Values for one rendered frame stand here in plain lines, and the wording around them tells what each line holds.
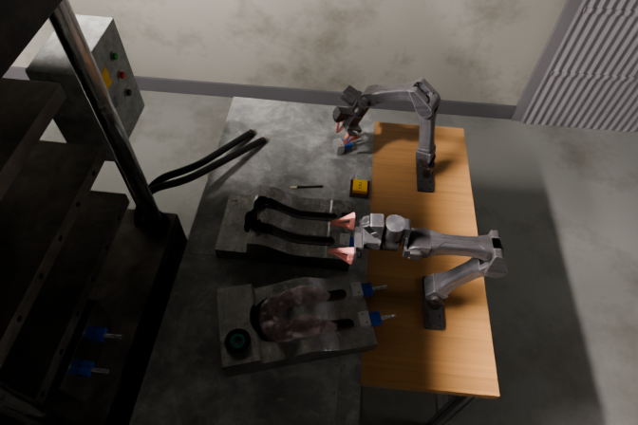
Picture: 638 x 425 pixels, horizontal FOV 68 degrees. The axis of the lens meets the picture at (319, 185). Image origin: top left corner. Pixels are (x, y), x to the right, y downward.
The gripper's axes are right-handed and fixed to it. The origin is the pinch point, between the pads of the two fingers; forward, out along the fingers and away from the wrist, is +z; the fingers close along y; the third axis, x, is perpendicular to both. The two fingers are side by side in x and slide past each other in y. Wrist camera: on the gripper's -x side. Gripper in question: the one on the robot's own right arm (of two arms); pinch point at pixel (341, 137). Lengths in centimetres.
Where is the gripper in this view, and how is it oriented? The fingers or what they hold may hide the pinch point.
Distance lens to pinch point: 209.4
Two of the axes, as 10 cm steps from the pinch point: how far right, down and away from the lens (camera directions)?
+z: -4.7, 6.7, 5.7
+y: 3.7, 7.4, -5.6
